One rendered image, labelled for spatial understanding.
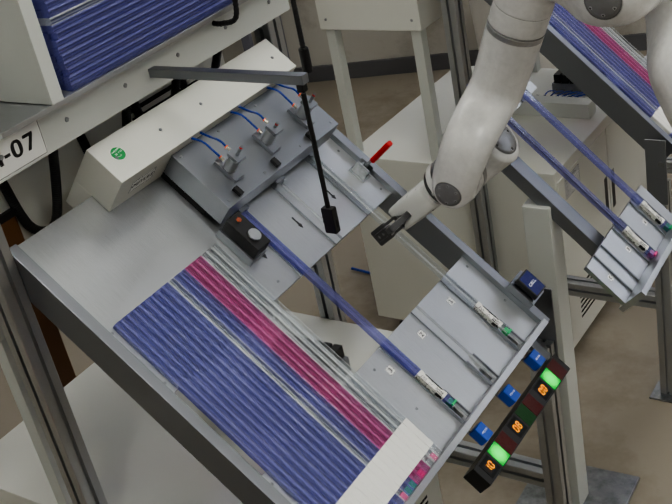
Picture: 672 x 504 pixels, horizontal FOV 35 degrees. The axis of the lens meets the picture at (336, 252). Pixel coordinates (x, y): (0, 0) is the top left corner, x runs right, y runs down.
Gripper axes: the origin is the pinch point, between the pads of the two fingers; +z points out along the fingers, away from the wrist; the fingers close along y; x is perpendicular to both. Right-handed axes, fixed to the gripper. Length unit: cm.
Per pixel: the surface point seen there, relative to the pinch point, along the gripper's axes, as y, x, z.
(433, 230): -7.9, 6.2, 0.3
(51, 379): 62, -18, 20
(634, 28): -329, 18, 111
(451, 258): -7.9, 12.6, 1.5
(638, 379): -86, 81, 50
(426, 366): 19.1, 21.6, -2.4
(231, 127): 14.0, -31.9, 0.7
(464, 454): -10, 50, 38
